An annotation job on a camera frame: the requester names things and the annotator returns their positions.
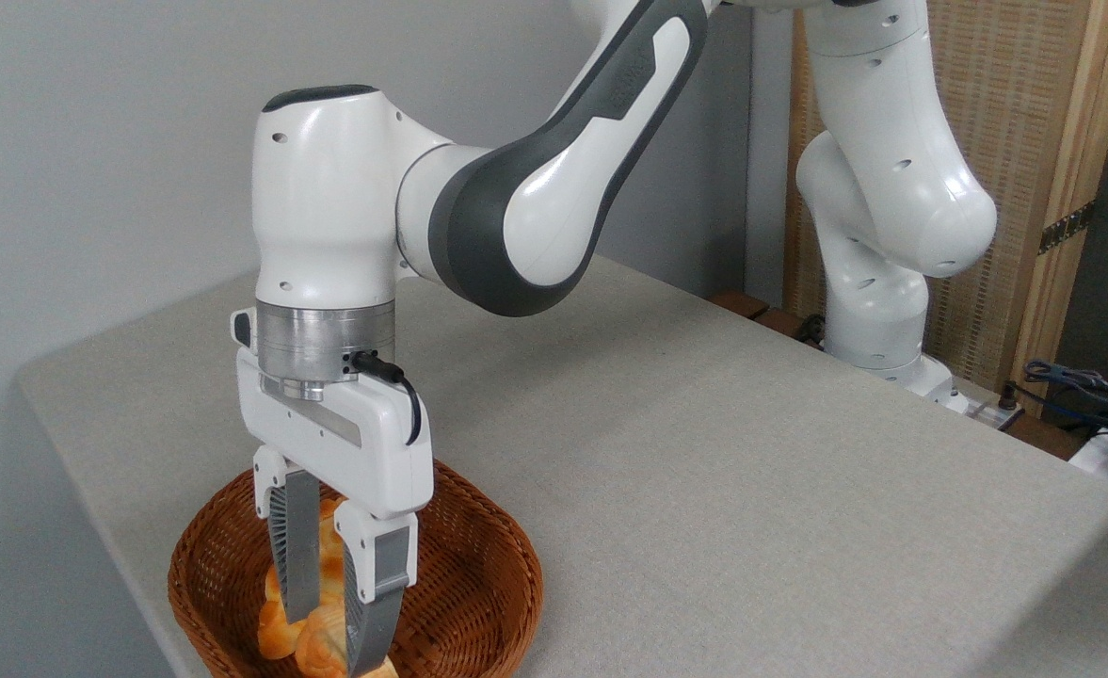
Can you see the grey fabric tablecloth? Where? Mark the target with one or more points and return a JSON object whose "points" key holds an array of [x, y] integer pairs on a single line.
{"points": [[704, 471]]}

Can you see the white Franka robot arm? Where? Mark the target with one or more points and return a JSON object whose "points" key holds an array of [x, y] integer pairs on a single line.
{"points": [[328, 207]]}

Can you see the metal screen hinge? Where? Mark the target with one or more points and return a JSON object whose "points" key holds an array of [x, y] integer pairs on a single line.
{"points": [[1067, 228]]}

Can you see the long braided bread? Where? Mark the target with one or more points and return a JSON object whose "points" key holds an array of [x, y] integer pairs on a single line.
{"points": [[330, 565]]}

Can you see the brown wicker basket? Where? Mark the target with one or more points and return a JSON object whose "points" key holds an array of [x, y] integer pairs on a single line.
{"points": [[478, 584]]}

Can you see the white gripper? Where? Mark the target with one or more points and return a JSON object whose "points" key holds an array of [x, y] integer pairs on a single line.
{"points": [[365, 452]]}

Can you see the black plug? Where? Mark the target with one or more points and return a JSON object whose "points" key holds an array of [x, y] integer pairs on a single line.
{"points": [[810, 330]]}

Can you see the round flower-shaped bread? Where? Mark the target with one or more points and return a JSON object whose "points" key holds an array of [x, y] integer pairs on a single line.
{"points": [[323, 650]]}

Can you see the woven screen with wooden frame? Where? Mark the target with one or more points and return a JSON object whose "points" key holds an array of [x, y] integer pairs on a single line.
{"points": [[1015, 141]]}

